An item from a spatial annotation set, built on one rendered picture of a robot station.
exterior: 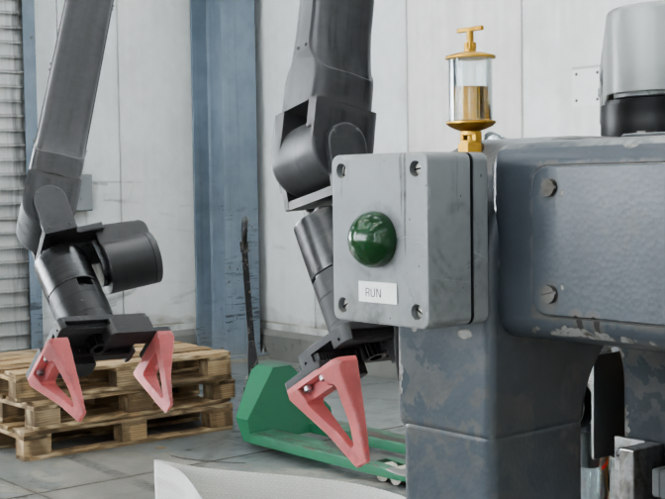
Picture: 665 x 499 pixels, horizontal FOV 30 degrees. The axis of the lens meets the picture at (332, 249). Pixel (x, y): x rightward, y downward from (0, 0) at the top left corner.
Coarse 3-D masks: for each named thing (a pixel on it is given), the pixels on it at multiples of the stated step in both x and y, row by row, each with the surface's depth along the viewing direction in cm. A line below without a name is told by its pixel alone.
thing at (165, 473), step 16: (160, 464) 120; (176, 464) 119; (160, 480) 120; (176, 480) 117; (192, 480) 118; (208, 480) 117; (224, 480) 116; (240, 480) 115; (256, 480) 115; (272, 480) 114; (288, 480) 113; (304, 480) 113; (320, 480) 112; (160, 496) 120; (176, 496) 117; (192, 496) 111; (208, 496) 117; (224, 496) 116; (240, 496) 115; (256, 496) 115; (272, 496) 114; (288, 496) 114; (304, 496) 113; (320, 496) 112; (336, 496) 111; (352, 496) 110; (368, 496) 109; (384, 496) 107; (400, 496) 106
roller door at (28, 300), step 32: (0, 0) 841; (32, 0) 851; (0, 32) 842; (32, 32) 851; (0, 64) 842; (32, 64) 852; (0, 96) 843; (32, 96) 853; (0, 128) 844; (32, 128) 853; (0, 160) 843; (0, 192) 845; (0, 224) 846; (0, 256) 847; (32, 256) 856; (0, 288) 848; (32, 288) 857; (0, 320) 847; (32, 320) 858
